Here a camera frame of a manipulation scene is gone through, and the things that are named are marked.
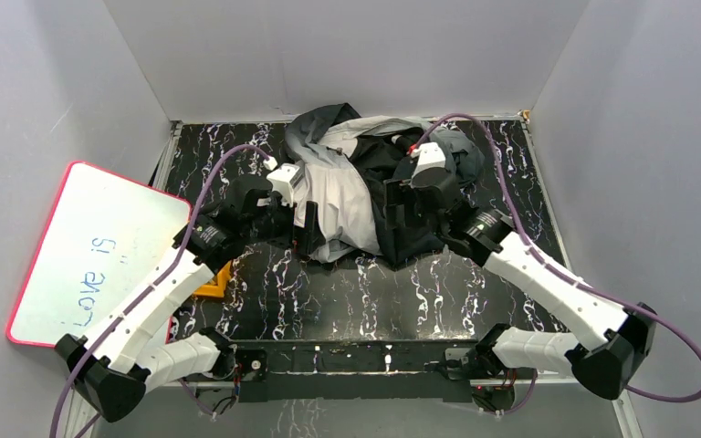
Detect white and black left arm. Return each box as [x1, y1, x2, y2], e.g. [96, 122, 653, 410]
[55, 177, 324, 422]

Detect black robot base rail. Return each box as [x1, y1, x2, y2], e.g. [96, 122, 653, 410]
[178, 339, 539, 418]

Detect orange plastic bin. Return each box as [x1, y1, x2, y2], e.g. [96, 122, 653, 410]
[194, 262, 232, 299]

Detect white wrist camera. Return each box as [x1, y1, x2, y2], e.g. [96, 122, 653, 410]
[264, 156, 304, 206]
[409, 142, 447, 188]

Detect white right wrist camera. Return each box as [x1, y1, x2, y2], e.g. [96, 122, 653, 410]
[409, 142, 447, 188]

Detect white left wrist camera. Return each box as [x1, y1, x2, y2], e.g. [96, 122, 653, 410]
[264, 156, 304, 206]

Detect grey and black jacket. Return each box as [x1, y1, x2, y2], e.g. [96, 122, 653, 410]
[285, 103, 485, 266]

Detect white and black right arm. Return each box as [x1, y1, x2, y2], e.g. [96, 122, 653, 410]
[384, 168, 655, 400]

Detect pink framed whiteboard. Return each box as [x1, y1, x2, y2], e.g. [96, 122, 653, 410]
[5, 162, 191, 347]

